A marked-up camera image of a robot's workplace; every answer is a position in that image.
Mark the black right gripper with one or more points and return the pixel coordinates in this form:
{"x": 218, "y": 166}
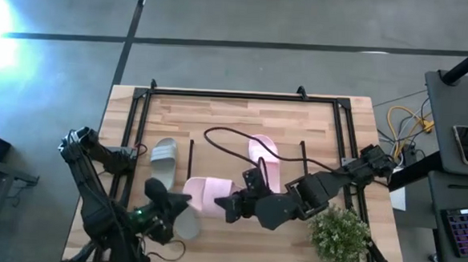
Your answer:
{"x": 250, "y": 202}

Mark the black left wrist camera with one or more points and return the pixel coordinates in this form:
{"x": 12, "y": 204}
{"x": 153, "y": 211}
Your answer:
{"x": 155, "y": 188}

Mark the grey slide sandal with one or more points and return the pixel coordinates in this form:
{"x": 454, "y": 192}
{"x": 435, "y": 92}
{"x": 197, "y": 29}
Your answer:
{"x": 163, "y": 159}
{"x": 189, "y": 227}

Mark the black metal stand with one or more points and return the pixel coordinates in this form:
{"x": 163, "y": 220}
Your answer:
{"x": 7, "y": 170}

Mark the black aluminium table frame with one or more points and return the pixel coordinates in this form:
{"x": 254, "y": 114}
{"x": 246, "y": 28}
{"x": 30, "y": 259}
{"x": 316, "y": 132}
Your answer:
{"x": 240, "y": 95}

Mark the black frame clamp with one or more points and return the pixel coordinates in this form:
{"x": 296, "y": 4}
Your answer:
{"x": 153, "y": 83}
{"x": 301, "y": 92}

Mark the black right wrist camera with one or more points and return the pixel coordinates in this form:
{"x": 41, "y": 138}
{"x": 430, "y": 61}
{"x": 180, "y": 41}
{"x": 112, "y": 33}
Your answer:
{"x": 253, "y": 179}

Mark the green potted plant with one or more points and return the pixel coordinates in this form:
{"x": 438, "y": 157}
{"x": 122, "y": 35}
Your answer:
{"x": 338, "y": 237}

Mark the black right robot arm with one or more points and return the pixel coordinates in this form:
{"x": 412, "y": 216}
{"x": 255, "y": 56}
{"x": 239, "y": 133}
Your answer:
{"x": 315, "y": 191}

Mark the white paper sheet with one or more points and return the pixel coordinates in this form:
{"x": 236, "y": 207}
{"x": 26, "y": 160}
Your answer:
{"x": 398, "y": 197}

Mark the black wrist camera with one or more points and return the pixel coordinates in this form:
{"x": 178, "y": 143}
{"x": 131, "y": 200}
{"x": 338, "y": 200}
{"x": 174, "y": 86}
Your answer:
{"x": 253, "y": 179}
{"x": 155, "y": 188}

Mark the black desk beam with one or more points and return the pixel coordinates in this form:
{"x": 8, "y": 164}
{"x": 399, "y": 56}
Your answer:
{"x": 416, "y": 170}

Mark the backlit keyboard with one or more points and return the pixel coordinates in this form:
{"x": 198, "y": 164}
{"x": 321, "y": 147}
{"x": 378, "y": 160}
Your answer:
{"x": 467, "y": 233}

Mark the grey desk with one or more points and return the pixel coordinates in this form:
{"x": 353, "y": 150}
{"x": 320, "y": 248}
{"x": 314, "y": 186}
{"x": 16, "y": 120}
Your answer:
{"x": 439, "y": 198}
{"x": 452, "y": 106}

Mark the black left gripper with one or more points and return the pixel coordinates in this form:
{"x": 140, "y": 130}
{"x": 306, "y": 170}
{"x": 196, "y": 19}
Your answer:
{"x": 153, "y": 223}

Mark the pink slide sandal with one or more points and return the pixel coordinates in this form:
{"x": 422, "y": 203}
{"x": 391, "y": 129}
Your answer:
{"x": 202, "y": 193}
{"x": 273, "y": 177}

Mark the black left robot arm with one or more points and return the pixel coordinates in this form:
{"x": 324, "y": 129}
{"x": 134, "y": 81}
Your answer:
{"x": 93, "y": 212}

